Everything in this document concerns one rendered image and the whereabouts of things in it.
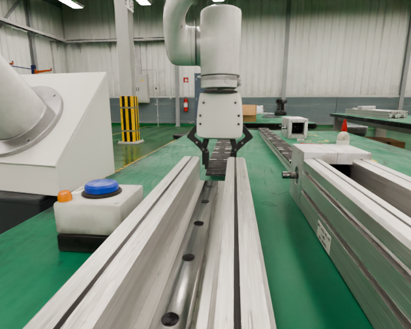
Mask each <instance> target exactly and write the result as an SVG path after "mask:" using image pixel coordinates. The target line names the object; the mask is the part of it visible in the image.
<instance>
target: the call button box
mask: <svg viewBox="0 0 411 329"><path fill-rule="evenodd" d="M71 193H72V200H71V201H68V202H58V201H57V202H55V203H54V205H53V208H54V213H55V223H56V229H57V232H58V233H59V234H58V235H57V242H58V248H59V250H60V251H81V252H93V253H94V252H95V251H96V250H97V249H98V248H99V247H100V246H101V245H102V244H103V243H104V241H105V240H106V239H107V238H108V237H109V236H110V235H111V234H112V233H113V232H114V230H115V229H116V228H117V227H118V226H119V225H120V224H121V223H122V222H123V221H124V220H125V219H126V218H127V217H128V216H129V215H130V214H131V213H132V212H133V211H134V209H135V208H136V207H137V206H138V205H139V204H140V203H141V202H142V201H143V200H144V192H143V187H142V186H141V185H119V189H118V190H116V191H114V192H111V193H106V194H100V195H92V194H87V193H85V191H84V186H82V187H80V188H79V189H77V190H75V191H73V192H71Z"/></svg>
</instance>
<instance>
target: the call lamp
mask: <svg viewBox="0 0 411 329"><path fill-rule="evenodd" d="M57 199H58V202H68V201H71V200H72V193H71V192H70V191H69V190H62V191H59V193H58V195H57Z"/></svg>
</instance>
